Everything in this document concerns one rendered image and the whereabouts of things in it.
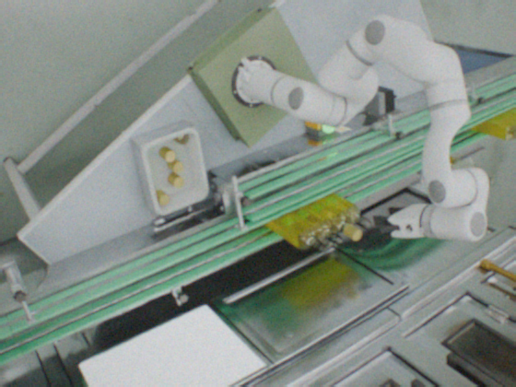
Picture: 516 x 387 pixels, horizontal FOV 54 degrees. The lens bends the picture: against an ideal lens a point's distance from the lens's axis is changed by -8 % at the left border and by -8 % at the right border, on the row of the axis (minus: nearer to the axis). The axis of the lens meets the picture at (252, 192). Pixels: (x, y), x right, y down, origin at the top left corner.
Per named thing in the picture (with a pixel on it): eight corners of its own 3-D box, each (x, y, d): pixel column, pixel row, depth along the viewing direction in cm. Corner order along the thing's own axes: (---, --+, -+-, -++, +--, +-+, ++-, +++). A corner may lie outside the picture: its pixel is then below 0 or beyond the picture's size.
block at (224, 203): (213, 207, 166) (224, 216, 161) (207, 180, 162) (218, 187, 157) (223, 203, 168) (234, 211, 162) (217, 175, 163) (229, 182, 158)
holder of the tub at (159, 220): (150, 221, 164) (160, 231, 158) (130, 138, 151) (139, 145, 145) (199, 202, 171) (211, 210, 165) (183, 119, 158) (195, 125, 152)
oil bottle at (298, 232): (263, 225, 171) (304, 253, 154) (260, 209, 168) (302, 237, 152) (277, 218, 173) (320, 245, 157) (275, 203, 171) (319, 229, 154)
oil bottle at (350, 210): (307, 205, 178) (349, 230, 161) (305, 190, 175) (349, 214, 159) (320, 199, 180) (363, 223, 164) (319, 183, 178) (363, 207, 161)
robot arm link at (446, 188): (447, 109, 114) (464, 204, 112) (404, 111, 108) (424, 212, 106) (475, 99, 106) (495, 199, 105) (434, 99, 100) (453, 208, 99)
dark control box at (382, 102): (363, 111, 196) (380, 115, 189) (362, 89, 192) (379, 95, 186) (379, 104, 200) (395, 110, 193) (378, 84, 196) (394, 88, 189)
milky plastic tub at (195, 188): (146, 207, 161) (158, 218, 154) (129, 138, 150) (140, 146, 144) (197, 187, 168) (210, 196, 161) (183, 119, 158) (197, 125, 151)
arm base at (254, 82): (221, 77, 150) (250, 88, 138) (249, 44, 151) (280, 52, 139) (253, 111, 160) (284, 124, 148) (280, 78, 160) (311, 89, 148)
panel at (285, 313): (75, 370, 139) (118, 460, 113) (71, 363, 138) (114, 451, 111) (334, 244, 177) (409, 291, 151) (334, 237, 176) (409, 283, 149)
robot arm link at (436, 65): (410, 118, 120) (374, 116, 109) (391, 30, 121) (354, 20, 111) (474, 100, 108) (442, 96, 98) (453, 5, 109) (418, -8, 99)
